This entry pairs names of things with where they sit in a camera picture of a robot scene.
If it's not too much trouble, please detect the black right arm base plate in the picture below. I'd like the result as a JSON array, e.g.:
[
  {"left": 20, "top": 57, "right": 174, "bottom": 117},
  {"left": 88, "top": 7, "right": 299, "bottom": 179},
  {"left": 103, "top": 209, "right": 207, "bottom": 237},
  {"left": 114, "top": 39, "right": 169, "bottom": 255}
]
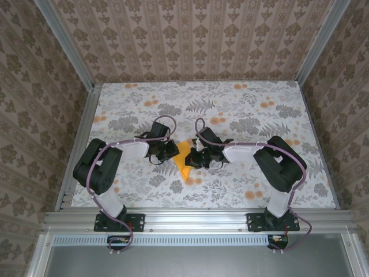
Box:
[{"left": 246, "top": 212, "right": 301, "bottom": 233}]

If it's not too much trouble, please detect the aluminium frame rail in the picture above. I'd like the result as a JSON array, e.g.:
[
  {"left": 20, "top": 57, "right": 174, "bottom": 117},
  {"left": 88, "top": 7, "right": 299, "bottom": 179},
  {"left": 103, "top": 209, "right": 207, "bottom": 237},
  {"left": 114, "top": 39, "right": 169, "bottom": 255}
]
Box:
[{"left": 42, "top": 209, "right": 354, "bottom": 233}]

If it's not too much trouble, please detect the aluminium side rail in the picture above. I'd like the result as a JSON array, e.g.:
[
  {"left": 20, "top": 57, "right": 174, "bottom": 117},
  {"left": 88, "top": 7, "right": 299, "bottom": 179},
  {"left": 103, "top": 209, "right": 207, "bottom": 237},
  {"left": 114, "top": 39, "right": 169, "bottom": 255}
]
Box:
[{"left": 56, "top": 83, "right": 101, "bottom": 213}]

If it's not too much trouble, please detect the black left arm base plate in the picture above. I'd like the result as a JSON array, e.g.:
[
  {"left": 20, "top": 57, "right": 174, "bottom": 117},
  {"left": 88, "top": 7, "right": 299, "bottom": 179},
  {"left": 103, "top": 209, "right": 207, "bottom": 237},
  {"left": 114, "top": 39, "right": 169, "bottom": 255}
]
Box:
[{"left": 93, "top": 212, "right": 145, "bottom": 233}]

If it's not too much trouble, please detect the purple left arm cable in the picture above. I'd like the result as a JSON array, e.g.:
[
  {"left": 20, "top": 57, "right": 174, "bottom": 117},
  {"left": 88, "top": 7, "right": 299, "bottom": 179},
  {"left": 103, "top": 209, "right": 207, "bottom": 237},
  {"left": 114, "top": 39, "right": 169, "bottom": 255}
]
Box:
[{"left": 86, "top": 115, "right": 178, "bottom": 256}]

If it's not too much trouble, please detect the aluminium corner post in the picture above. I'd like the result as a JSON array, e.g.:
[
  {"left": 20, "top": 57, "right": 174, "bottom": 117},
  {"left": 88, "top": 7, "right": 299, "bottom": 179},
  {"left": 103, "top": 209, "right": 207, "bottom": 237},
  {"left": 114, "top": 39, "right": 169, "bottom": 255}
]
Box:
[
  {"left": 36, "top": 0, "right": 96, "bottom": 91},
  {"left": 295, "top": 0, "right": 346, "bottom": 84}
]

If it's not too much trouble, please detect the slotted grey cable duct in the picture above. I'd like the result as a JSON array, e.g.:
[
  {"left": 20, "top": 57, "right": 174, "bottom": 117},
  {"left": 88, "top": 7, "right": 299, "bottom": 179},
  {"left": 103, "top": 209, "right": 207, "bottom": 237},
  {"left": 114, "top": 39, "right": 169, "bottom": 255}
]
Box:
[{"left": 53, "top": 236, "right": 289, "bottom": 246}]

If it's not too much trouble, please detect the black connector board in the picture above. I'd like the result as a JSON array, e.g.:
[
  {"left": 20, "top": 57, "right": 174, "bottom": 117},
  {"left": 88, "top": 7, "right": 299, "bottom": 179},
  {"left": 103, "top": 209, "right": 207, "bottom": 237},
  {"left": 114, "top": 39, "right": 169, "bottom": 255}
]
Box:
[
  {"left": 266, "top": 234, "right": 289, "bottom": 250},
  {"left": 107, "top": 235, "right": 134, "bottom": 251}
]

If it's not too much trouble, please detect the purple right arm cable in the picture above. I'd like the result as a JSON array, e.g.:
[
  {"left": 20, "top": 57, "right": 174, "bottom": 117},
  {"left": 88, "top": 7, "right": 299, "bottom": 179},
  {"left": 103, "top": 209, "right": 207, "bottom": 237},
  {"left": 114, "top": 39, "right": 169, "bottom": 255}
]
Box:
[{"left": 195, "top": 117, "right": 314, "bottom": 254}]

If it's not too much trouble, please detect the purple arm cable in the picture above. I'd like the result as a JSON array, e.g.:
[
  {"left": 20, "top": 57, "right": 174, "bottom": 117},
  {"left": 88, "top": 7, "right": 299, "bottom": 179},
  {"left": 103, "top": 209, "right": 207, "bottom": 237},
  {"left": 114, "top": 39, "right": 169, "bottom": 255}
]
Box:
[
  {"left": 195, "top": 117, "right": 314, "bottom": 254},
  {"left": 86, "top": 115, "right": 178, "bottom": 256}
]

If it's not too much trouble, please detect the orange cloth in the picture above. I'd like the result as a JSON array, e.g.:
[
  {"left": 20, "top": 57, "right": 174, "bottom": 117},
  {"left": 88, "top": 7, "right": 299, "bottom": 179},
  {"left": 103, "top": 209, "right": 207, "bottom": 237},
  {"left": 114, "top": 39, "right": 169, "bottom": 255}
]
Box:
[{"left": 174, "top": 140, "right": 199, "bottom": 182}]

